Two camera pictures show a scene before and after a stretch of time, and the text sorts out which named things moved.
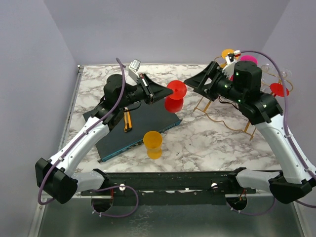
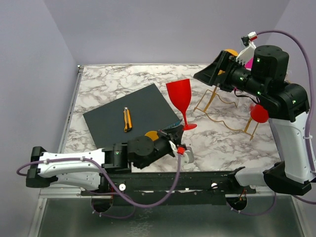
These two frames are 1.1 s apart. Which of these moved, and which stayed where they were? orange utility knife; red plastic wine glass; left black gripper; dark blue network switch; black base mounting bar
Moved: red plastic wine glass; left black gripper
Stayed: dark blue network switch; black base mounting bar; orange utility knife
